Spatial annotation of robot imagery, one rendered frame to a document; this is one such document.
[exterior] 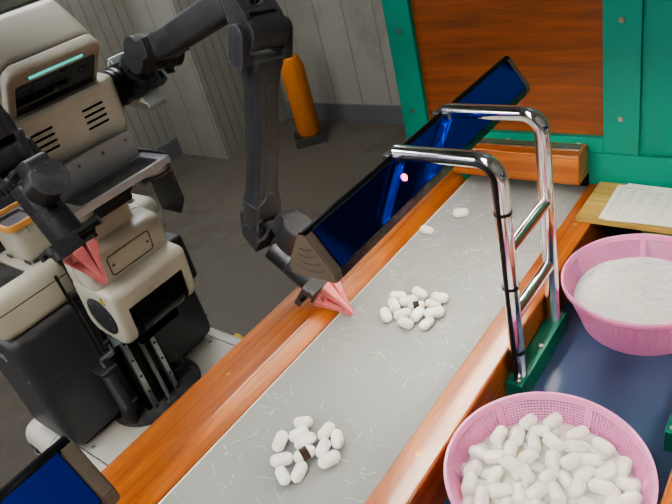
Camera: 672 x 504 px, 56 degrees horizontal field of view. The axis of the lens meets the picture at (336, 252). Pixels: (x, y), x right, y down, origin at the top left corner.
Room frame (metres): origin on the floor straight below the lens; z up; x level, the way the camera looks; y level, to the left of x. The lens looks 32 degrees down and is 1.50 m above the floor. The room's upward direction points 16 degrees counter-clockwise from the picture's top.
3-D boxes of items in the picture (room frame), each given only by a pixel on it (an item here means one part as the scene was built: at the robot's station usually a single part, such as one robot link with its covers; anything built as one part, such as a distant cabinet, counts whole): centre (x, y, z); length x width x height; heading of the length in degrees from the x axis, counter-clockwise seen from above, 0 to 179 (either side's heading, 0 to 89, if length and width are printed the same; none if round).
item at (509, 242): (0.85, -0.24, 0.90); 0.20 x 0.19 x 0.45; 135
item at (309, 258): (0.91, -0.18, 1.08); 0.62 x 0.08 x 0.07; 135
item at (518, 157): (1.26, -0.45, 0.83); 0.30 x 0.06 x 0.07; 45
